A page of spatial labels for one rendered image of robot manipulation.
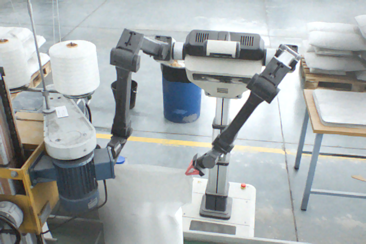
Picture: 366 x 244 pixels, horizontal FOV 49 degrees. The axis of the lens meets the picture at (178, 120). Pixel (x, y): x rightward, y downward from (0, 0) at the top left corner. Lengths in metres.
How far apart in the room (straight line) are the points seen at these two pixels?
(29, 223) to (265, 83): 1.01
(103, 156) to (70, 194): 0.18
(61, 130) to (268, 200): 2.18
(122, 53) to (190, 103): 2.63
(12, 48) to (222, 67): 0.97
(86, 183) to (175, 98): 2.63
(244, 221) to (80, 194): 1.46
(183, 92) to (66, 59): 2.68
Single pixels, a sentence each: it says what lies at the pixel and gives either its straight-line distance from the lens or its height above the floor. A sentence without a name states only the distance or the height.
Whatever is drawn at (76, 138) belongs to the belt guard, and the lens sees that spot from 1.45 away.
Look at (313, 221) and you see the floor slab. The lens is 3.27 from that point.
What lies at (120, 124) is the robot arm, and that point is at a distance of 1.74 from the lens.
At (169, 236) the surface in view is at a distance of 2.05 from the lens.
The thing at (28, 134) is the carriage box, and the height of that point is 1.33.
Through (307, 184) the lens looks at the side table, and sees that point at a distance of 3.17.
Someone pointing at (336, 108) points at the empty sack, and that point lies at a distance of 3.11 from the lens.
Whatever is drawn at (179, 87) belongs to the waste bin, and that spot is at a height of 0.42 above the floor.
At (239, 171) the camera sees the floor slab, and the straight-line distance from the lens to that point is 3.60.
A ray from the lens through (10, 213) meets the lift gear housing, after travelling 1.59.
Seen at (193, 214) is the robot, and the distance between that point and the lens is 2.78.
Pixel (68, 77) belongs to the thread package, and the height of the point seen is 1.60.
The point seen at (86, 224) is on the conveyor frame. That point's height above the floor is 0.39.
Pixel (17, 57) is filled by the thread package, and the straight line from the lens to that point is 1.57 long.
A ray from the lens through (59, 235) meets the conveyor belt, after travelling 2.58.
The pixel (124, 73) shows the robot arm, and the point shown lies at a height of 1.56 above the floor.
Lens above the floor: 2.19
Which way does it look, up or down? 31 degrees down
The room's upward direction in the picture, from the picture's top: straight up
